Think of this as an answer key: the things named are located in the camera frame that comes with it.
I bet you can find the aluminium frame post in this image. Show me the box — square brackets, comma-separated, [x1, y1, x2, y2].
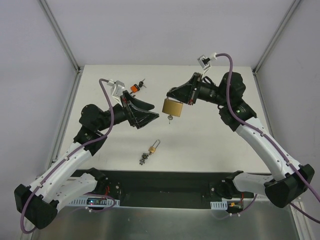
[37, 0, 82, 74]
[252, 0, 304, 76]

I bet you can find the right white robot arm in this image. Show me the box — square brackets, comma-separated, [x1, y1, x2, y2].
[166, 72, 315, 208]

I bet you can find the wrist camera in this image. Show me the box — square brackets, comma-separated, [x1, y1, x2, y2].
[197, 52, 217, 70]
[107, 80, 125, 99]

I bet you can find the purple cable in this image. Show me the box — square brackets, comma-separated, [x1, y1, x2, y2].
[19, 78, 117, 235]
[212, 53, 320, 224]

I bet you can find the white cable duct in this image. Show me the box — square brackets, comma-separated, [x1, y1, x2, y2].
[67, 196, 114, 208]
[210, 200, 228, 211]

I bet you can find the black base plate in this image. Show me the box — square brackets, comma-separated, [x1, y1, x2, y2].
[98, 170, 229, 209]

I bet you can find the large brass padlock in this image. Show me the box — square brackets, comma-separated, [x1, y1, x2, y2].
[162, 98, 183, 117]

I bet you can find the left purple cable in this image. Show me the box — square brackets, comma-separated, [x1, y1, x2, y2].
[19, 78, 117, 235]

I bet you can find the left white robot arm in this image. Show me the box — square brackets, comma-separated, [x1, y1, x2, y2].
[14, 90, 159, 234]

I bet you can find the left white cable duct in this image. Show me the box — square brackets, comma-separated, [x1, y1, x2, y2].
[67, 196, 114, 208]

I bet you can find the left aluminium frame post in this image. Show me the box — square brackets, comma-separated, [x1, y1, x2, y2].
[37, 0, 82, 74]

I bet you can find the right aluminium frame post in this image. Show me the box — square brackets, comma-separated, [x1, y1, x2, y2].
[252, 0, 304, 76]

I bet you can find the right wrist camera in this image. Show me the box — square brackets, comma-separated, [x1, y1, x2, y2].
[197, 52, 217, 70]

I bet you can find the key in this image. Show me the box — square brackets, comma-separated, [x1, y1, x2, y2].
[167, 115, 173, 124]

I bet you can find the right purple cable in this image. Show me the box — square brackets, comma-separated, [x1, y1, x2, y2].
[212, 53, 320, 224]

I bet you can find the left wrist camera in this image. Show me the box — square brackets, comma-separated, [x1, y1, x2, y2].
[107, 80, 125, 99]

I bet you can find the right white cable duct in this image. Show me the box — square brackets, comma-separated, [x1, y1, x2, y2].
[210, 200, 228, 211]

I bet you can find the orange padlock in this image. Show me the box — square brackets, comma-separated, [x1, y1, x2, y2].
[130, 84, 140, 93]

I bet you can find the small brass padlock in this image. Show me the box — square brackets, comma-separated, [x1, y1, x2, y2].
[148, 139, 161, 154]

